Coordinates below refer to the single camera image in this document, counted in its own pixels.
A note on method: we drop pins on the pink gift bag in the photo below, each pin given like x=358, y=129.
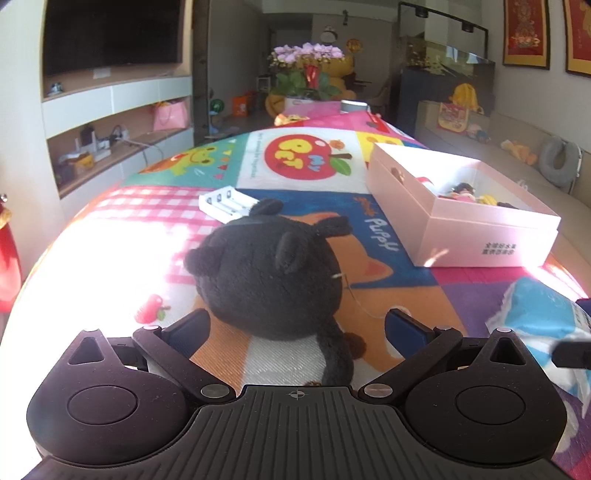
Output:
x=171, y=116

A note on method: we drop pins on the black plush toy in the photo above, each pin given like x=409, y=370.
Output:
x=272, y=272

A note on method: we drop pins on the red framed wall poster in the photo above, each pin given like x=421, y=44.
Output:
x=526, y=32
x=579, y=37

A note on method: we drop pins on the blue white cotton pad pack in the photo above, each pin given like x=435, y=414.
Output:
x=535, y=309

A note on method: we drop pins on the yellow box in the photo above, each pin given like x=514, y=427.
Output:
x=83, y=161

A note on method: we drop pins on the glass fish tank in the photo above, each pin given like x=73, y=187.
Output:
x=443, y=55

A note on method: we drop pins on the colourful printed mat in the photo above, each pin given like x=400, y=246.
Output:
x=161, y=217

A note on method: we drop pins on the pink cardboard box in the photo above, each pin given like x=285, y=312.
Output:
x=471, y=240

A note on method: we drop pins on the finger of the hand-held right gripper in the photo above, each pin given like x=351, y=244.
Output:
x=572, y=354

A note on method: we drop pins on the yellow duck plush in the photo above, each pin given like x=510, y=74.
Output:
x=519, y=152

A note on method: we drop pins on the yellow striped plush toy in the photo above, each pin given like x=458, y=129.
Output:
x=288, y=120

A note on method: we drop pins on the small doll figure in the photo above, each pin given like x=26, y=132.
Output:
x=461, y=191

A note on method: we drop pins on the white battery charger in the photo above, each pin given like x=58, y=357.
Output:
x=228, y=205

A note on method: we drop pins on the watermelon ball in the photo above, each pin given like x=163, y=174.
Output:
x=215, y=105

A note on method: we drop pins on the small shelf figurine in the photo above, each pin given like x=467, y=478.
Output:
x=55, y=87

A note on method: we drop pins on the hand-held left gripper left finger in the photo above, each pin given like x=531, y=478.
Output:
x=191, y=330

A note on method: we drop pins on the beige sofa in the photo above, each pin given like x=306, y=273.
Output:
x=517, y=180

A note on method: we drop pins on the printed red bag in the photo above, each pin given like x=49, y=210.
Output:
x=452, y=119

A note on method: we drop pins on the pink mesh cloth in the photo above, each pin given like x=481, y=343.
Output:
x=321, y=110

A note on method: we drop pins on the dark cabinet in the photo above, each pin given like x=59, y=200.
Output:
x=415, y=92

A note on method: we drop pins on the yellow backpack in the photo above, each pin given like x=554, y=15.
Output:
x=465, y=96

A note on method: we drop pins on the white tv cabinet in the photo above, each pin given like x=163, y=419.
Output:
x=120, y=97

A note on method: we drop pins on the purple orchid plant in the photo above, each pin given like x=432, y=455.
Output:
x=304, y=69

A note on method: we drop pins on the wall clock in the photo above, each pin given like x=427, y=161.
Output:
x=328, y=34

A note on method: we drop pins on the black television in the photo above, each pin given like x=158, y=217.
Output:
x=111, y=32

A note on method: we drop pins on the yellow hanging ornament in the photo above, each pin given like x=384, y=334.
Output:
x=353, y=45

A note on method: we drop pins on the grey neck pillow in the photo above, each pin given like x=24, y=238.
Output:
x=549, y=166

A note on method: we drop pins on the pink green plush toy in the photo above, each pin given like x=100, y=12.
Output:
x=479, y=134

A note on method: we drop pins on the small yellow toy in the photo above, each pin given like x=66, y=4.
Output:
x=489, y=200

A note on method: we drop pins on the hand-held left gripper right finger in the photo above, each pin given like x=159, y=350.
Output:
x=406, y=328

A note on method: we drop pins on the orange paper bag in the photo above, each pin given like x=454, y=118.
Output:
x=243, y=106

